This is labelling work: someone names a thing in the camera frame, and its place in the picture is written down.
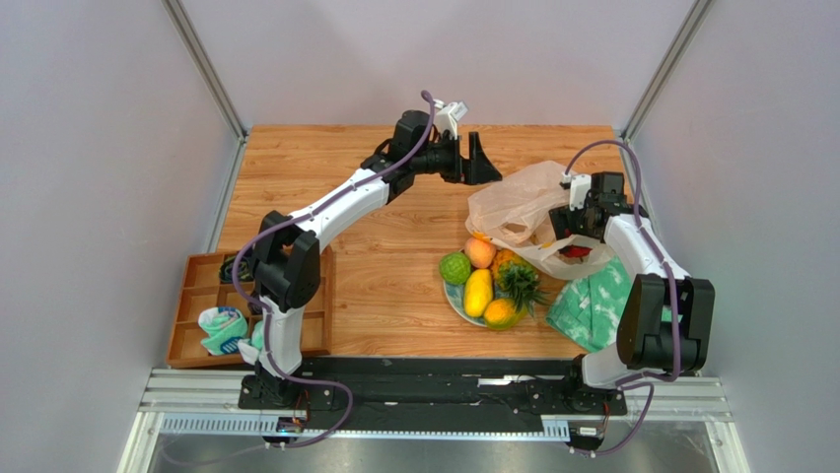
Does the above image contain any yellow fake fruit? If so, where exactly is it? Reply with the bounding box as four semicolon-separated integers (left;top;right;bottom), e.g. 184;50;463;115
463;269;494;318

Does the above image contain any banana print plastic bag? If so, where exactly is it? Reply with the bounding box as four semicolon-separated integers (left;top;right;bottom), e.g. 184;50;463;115
465;161;615;280

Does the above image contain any green bumpy fake fruit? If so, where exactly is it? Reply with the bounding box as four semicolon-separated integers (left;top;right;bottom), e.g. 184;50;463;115
438;251;472;285

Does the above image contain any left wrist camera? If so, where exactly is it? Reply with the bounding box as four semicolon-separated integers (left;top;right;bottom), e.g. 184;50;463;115
434;99;469;139

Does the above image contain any wooden compartment tray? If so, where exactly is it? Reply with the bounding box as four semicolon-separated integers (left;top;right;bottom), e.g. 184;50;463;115
166;247;335;369

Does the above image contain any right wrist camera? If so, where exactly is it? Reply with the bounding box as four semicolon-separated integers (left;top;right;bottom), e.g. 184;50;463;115
560;173;592;211

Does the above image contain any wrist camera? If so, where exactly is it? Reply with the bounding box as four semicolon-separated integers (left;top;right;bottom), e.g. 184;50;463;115
434;99;469;139
560;173;592;211

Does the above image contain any dark bundled cable item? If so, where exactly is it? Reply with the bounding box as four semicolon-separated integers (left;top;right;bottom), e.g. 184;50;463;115
218;254;253;284

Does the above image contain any fake peach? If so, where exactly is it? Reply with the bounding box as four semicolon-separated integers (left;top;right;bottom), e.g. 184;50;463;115
463;237;497;269

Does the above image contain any red and teal floral plate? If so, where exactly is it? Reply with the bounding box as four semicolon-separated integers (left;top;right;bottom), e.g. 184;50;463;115
443;281;487;328

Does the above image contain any yellow green fake mango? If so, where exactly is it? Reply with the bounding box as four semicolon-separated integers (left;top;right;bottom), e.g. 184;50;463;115
482;298;527;330

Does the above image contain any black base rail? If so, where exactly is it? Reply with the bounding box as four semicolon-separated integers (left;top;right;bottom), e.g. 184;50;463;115
238;357;628;434

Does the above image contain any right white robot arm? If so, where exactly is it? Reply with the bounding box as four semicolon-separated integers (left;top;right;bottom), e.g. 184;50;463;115
549;171;716;389

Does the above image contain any fake pineapple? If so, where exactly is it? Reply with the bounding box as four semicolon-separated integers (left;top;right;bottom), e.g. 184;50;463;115
490;249;549;317

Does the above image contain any green white tie-dye cloth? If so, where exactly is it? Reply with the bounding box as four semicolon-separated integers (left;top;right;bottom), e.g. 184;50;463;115
545;255;677;356

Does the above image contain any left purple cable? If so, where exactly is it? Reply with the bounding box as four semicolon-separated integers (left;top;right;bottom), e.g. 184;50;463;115
160;90;438;468

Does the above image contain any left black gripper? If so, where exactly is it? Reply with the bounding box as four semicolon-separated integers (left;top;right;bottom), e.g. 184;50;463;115
411;133;502;186

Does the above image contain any red fake fruit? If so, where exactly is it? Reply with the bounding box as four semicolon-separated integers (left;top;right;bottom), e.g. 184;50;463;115
558;244;592;259

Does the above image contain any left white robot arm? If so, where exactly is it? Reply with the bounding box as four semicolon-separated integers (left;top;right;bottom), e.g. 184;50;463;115
245;110;502;379

